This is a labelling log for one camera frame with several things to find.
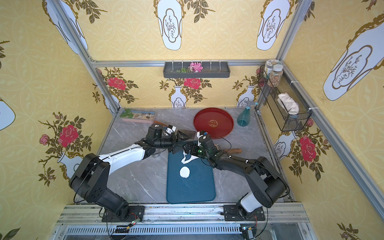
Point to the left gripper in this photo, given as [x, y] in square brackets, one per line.
[176, 142]

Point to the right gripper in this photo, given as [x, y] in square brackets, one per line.
[190, 147]

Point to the wooden rolling pin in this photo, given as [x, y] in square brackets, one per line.
[232, 151]

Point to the round white dumpling wrapper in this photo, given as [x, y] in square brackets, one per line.
[184, 172]

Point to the teal plastic tray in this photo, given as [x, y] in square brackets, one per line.
[197, 188]

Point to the white dough lump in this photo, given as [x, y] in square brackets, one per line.
[187, 158]

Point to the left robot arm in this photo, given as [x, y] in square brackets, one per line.
[91, 177]

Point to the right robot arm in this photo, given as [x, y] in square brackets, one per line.
[265, 182]

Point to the red round tray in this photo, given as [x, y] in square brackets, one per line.
[216, 122]

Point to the pink rectangular planter box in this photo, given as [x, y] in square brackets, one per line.
[136, 116]

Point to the green spray bottle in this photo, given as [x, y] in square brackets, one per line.
[244, 118]

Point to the pink artificial flower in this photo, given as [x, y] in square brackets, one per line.
[195, 67]

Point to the beige cloth in basket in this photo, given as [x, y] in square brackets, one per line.
[288, 104]

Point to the spice jar white lid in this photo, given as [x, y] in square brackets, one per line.
[275, 75]

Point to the jar with patterned lid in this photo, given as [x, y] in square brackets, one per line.
[269, 66]

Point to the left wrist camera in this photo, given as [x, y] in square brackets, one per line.
[171, 130]

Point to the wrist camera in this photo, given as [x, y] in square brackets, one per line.
[201, 133]
[171, 130]

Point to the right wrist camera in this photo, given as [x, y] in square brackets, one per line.
[201, 133]

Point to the metal dough scraper wooden handle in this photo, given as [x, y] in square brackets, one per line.
[165, 125]

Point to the grey wall shelf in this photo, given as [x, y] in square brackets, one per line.
[211, 69]

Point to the black wire basket shelf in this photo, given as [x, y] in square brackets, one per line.
[269, 96]

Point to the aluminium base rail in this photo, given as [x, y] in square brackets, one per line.
[282, 220]

